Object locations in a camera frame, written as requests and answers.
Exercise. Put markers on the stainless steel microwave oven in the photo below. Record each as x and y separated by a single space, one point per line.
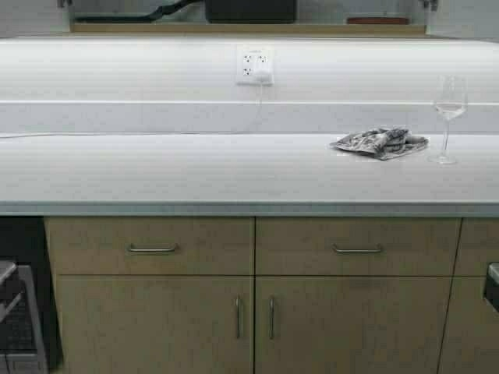
22 344

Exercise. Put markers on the red item in cabinet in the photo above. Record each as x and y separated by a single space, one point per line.
378 20

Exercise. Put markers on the drawer metal handle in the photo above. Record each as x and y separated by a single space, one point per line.
152 250
375 250

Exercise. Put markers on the far right lower cabinet door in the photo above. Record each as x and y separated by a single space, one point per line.
471 333

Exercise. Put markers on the white wall power outlet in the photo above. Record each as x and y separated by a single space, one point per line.
251 59

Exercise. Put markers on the upper cabinet wooden shelf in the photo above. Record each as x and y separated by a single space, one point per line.
295 29

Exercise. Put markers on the clear wine glass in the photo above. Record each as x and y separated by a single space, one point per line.
450 103

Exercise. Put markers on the left beige drawer front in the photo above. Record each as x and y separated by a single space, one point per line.
151 245

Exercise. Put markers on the middle drawer metal handle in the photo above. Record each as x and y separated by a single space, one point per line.
375 250

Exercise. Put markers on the left drawer metal handle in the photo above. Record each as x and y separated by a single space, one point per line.
152 250

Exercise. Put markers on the door metal handle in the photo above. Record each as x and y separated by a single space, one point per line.
238 310
271 317

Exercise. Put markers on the right beige drawer front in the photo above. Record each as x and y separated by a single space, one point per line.
478 246

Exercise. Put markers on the cabinet door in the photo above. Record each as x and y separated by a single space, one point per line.
471 333
351 324
147 324

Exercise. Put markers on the black two-handled cooking pot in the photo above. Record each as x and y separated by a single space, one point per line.
251 11

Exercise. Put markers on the beige drawer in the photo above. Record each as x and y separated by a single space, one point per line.
151 245
478 246
303 246

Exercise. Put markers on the grey patterned dish cloth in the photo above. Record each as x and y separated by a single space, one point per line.
381 144

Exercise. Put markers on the left door metal handle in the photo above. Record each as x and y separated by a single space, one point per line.
238 310

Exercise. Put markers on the left lower cabinet door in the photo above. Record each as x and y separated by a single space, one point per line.
147 324

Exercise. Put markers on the right door metal handle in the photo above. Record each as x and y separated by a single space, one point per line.
271 317

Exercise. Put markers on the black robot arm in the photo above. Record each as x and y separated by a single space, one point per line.
157 14

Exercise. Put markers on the middle beige drawer front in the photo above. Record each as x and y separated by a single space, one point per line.
303 246

